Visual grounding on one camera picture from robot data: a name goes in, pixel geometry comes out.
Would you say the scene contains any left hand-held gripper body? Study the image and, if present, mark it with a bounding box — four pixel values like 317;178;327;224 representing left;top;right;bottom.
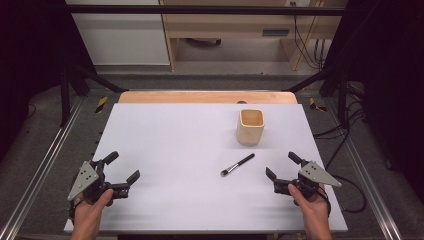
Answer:
67;159;115;205

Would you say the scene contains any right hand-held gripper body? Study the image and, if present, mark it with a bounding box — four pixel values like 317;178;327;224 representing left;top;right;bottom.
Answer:
289;160;343;206

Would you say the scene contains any black makeup brush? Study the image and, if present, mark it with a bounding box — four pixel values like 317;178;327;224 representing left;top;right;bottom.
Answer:
219;152;256;178

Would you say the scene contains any cream square cup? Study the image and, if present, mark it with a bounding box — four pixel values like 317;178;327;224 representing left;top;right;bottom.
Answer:
236;108;266;146

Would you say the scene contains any person's left hand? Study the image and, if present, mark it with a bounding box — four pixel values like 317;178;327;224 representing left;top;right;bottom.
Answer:
71;188;115;232

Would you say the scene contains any person's right hand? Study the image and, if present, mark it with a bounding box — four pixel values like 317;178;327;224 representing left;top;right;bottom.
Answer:
287;183;332;228

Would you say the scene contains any white table board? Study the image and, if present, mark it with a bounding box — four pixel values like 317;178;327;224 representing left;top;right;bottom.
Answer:
63;102;349;234

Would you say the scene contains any wooden table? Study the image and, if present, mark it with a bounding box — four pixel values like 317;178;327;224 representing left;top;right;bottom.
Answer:
117;90;299;105

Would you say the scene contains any white cabinet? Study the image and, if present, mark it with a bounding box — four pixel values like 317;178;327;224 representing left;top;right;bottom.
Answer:
65;0;171;67

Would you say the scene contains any black curtain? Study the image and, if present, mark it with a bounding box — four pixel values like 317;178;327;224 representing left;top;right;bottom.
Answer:
0;0;98;161
323;0;424;196

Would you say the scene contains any light wooden desk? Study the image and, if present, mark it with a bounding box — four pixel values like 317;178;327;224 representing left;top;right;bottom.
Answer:
159;0;349;72

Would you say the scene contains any black metal crossbar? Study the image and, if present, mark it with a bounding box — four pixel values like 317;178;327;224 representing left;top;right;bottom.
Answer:
65;4;349;17

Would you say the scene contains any aluminium floor rail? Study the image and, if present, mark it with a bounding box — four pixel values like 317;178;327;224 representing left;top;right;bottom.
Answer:
0;95;85;240
323;97;405;240

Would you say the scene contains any black floor cable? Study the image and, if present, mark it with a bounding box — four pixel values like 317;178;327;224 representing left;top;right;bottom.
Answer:
312;83;367;172

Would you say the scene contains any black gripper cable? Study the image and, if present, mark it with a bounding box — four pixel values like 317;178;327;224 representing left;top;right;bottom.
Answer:
331;174;368;215

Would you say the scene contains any black metal frame stand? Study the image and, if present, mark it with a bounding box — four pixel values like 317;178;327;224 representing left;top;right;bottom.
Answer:
59;62;130;128
282;65;352;130

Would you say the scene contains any black desk cable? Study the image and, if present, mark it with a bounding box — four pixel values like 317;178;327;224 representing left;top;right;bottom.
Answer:
292;2;317;69
313;38;327;72

